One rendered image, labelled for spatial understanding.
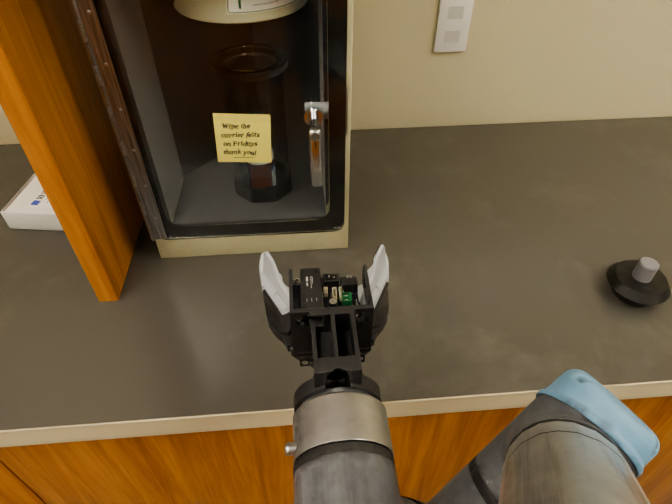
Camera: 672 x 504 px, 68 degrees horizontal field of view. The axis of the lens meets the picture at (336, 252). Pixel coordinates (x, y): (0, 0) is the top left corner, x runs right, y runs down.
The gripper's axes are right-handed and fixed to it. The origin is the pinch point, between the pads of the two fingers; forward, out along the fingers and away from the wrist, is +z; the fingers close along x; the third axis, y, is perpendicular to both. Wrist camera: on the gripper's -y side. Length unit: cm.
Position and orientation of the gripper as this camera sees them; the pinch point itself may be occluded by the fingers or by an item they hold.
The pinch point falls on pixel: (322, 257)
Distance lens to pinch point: 56.1
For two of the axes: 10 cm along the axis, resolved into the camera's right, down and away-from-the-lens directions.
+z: -0.8, -6.9, 7.2
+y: 0.0, -7.3, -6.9
